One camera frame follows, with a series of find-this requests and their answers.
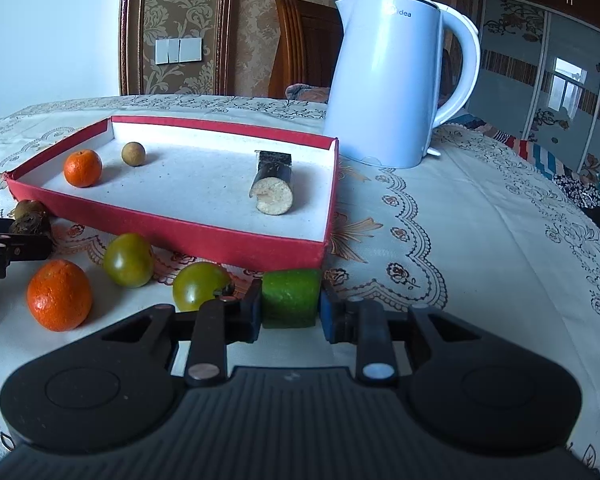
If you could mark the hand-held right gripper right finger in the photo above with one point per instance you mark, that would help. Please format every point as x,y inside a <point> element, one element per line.
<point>329,315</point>

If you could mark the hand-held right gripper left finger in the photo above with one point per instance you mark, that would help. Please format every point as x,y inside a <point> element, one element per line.
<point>255,312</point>

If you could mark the dark water chestnut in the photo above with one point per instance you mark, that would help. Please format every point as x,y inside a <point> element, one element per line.
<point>30,224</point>

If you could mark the green cucumber piece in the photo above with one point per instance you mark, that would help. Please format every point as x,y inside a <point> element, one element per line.
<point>290,299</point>

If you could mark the large orange mandarin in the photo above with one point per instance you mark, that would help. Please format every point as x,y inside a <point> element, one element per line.
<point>59,296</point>

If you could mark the green tomato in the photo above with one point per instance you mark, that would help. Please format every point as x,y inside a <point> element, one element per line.
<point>128,260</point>
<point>197,287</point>

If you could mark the small orange mandarin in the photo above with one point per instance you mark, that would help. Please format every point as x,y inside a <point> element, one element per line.
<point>82,168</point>

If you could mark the dark sugarcane piece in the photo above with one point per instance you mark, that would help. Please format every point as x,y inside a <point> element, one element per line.
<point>272,185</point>

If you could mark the red shallow cardboard box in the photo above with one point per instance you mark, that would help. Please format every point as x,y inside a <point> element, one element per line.
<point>195,185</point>

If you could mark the patterned pillow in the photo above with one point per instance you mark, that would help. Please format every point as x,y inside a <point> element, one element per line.
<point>307,94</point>

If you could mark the white electric kettle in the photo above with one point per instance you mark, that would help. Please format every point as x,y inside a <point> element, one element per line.
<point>380,85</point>

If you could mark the striped colourful blanket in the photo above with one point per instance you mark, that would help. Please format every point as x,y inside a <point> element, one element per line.
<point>540,157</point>

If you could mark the floral sliding-door wardrobe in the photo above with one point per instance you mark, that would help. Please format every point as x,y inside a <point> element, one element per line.
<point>555,85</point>

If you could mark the wooden wall trim frame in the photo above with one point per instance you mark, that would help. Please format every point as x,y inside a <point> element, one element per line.
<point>130,25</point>

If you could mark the white wall switch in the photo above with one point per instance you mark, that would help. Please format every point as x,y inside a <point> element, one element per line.
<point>178,50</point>

